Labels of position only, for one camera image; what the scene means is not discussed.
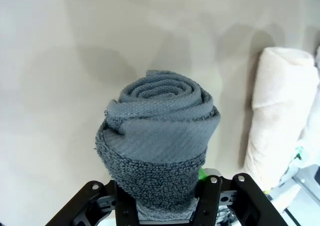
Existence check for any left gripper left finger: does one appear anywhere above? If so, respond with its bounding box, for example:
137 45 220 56
46 179 140 226

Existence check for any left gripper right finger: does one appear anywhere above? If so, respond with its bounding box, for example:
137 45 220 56
189 167 288 226

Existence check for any grey towel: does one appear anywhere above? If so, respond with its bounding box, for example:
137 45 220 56
93 70 222 223

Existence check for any white rolled towel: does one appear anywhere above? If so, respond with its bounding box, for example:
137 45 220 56
241 47 320 190

